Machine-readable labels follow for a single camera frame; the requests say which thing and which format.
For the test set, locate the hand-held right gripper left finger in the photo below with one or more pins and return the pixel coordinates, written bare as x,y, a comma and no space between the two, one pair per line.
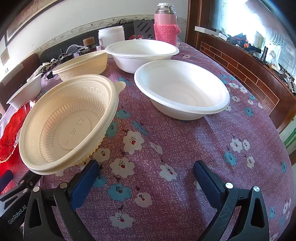
83,183

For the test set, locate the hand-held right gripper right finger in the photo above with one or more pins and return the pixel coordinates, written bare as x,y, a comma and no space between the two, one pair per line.
208,180

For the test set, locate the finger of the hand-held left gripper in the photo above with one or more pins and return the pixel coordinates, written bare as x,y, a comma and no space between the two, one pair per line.
5,178
25,184

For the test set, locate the red scalloped plate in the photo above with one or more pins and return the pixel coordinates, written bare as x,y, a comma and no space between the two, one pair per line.
9,136

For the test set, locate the large cream plastic bowl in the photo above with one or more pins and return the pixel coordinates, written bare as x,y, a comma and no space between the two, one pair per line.
69,129

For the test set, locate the purple floral tablecloth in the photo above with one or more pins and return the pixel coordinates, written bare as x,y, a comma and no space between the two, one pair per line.
161,143

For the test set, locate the small white foam bowl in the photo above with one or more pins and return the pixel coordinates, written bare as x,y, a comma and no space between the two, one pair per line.
25,92

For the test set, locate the green plastic object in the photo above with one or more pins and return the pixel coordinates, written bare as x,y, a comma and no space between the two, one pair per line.
289,139

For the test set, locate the wide white foam bowl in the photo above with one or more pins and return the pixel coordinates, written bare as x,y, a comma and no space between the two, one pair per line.
180,90

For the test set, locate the maroon armchair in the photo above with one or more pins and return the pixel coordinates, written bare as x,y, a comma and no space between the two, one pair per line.
20,69

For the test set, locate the brown wooden cabinet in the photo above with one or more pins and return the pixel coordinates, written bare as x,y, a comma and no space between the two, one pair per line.
249,74

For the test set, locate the leopard print pouch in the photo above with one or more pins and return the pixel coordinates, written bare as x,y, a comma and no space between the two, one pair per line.
46,67

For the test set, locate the black power adapter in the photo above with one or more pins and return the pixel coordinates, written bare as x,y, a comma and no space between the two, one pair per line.
67,55

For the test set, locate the black sofa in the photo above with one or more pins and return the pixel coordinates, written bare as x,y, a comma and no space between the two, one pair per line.
60,46

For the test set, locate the bottle with wooden cap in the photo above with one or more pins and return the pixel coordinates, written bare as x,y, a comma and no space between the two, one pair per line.
89,42

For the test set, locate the white plastic jar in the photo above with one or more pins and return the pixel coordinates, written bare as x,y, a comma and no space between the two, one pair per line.
111,37

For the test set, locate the white flat box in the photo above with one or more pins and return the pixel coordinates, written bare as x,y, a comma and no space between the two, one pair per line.
208,30

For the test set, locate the pink thermos with knitted sleeve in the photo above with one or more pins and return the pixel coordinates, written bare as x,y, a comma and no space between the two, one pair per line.
164,32

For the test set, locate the black slotted spatula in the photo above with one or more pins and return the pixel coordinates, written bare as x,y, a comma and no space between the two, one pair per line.
143,29

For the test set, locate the small wall plaque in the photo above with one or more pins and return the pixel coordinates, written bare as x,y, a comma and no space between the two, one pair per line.
4,59

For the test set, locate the framed wall painting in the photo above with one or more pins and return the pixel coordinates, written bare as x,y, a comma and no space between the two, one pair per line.
27,20

